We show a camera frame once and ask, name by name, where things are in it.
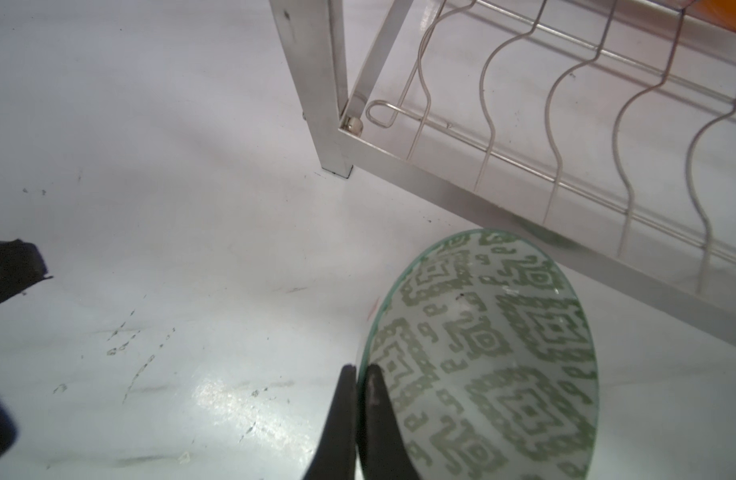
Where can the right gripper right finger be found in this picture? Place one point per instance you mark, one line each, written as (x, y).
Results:
(383, 454)

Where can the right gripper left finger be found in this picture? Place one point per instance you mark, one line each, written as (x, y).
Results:
(335, 455)

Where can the green geometric patterned bowl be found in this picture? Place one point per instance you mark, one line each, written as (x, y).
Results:
(489, 362)

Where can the stainless steel dish rack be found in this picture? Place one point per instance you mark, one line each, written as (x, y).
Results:
(605, 131)

